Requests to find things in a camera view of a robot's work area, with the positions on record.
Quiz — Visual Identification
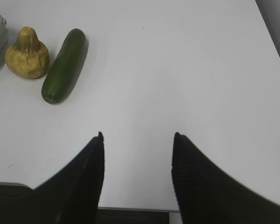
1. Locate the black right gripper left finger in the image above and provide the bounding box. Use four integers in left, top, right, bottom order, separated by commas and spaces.
0, 132, 105, 224

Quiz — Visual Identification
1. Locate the yellow pear-shaped gourd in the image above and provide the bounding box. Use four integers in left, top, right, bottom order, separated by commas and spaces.
5, 27, 50, 79

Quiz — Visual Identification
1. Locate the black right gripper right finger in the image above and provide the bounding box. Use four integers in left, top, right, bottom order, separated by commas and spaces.
171, 133, 280, 224

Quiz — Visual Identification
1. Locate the green cucumber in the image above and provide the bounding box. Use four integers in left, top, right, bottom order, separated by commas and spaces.
41, 28, 88, 104

